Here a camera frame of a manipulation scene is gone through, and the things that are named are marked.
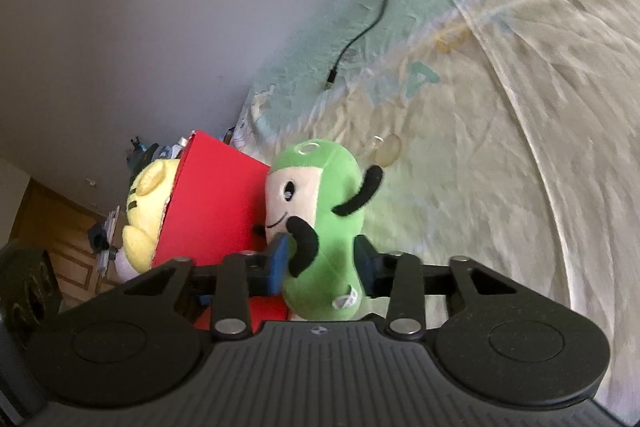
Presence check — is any green bean plush toy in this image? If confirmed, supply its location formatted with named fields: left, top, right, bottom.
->
left=264, top=139, right=384, bottom=321

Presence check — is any yellow tiger plush toy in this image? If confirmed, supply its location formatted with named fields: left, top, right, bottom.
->
left=115, top=159, right=180, bottom=282

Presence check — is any red cardboard box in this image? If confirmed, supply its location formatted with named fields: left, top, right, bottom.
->
left=152, top=131, right=288, bottom=333

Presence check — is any green patterned bed sheet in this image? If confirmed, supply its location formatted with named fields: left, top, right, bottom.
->
left=233, top=0, right=639, bottom=423

